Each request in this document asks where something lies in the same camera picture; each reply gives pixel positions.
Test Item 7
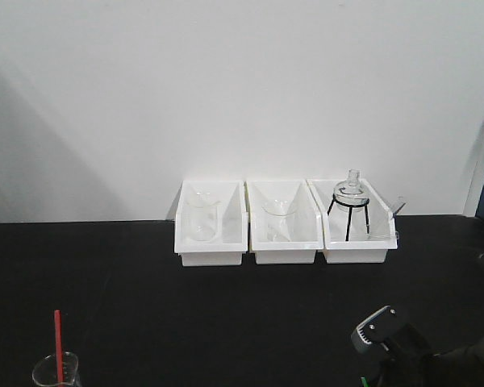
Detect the black wire tripod stand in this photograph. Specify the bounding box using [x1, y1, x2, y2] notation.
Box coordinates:
[327, 194, 370, 242]

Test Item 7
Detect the white storage bin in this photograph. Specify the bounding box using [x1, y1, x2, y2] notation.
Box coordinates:
[246, 179, 323, 264]
[307, 179, 398, 264]
[174, 180, 248, 267]

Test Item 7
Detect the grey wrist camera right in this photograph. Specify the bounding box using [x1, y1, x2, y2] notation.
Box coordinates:
[351, 305, 408, 354]

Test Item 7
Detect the left white storage bin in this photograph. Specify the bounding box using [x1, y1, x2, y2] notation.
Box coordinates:
[174, 180, 248, 267]

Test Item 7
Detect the clear front glass beaker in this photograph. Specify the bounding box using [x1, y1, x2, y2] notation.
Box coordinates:
[31, 352, 82, 387]

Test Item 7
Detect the round glass flask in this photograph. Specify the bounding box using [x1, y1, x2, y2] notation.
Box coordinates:
[333, 169, 369, 206]

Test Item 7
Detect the right white storage bin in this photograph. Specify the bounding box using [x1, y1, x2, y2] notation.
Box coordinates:
[307, 179, 398, 264]

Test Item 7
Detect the clear glass funnel flask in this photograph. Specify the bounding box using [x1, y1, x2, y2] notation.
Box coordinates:
[261, 199, 298, 242]

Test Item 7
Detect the middle white storage bin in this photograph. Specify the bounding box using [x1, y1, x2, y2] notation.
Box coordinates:
[246, 179, 323, 264]

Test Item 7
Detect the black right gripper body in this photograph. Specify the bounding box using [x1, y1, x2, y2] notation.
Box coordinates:
[377, 323, 452, 386]

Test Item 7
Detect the red plastic spoon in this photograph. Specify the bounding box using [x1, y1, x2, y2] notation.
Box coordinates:
[54, 310, 65, 386]

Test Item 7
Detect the clear glass tube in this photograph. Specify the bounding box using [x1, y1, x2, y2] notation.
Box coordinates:
[368, 196, 407, 240]

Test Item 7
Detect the clear glass beaker in bin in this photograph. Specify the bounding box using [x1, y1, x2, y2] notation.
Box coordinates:
[185, 190, 220, 242]

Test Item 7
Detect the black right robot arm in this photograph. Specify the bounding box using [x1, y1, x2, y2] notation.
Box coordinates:
[370, 336, 484, 386]

